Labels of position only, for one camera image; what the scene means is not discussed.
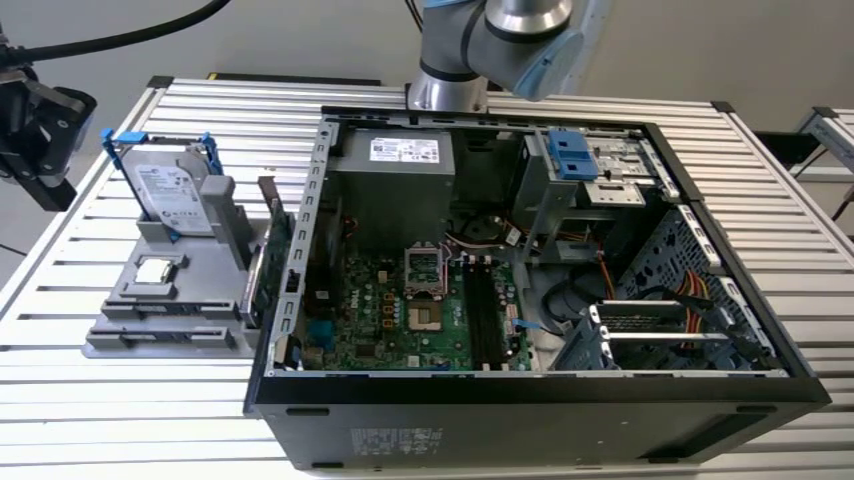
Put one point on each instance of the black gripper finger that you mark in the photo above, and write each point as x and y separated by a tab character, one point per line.
54	192

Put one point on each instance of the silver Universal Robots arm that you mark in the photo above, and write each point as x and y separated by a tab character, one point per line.
461	45

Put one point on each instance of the black RAM slot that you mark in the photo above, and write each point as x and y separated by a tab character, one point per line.
492	315
474	315
482	315

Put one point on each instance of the hard disk in blue carrier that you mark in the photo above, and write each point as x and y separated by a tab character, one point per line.
167	190

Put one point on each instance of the silver CPU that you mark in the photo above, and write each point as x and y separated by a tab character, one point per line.
155	272

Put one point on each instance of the grey parts rack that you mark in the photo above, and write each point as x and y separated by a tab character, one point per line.
201	280

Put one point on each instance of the green graphics card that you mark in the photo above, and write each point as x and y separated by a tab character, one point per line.
274	260

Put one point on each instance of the blue motherboard connector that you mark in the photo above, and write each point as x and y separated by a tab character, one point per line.
321	334

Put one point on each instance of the grey power supply unit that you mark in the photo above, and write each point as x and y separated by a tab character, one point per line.
394	200

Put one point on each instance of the green motherboard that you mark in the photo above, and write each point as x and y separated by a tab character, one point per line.
361	320

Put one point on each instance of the CPU socket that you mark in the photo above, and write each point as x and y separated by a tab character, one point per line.
428	315

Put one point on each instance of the black PC case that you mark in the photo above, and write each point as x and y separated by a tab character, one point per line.
468	430

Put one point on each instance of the blue plastic drive latch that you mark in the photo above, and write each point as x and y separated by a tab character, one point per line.
573	155

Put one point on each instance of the metal disk bay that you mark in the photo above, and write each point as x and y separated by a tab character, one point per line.
641	312

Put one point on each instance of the metal slat side table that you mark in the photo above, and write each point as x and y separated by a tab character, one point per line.
824	122

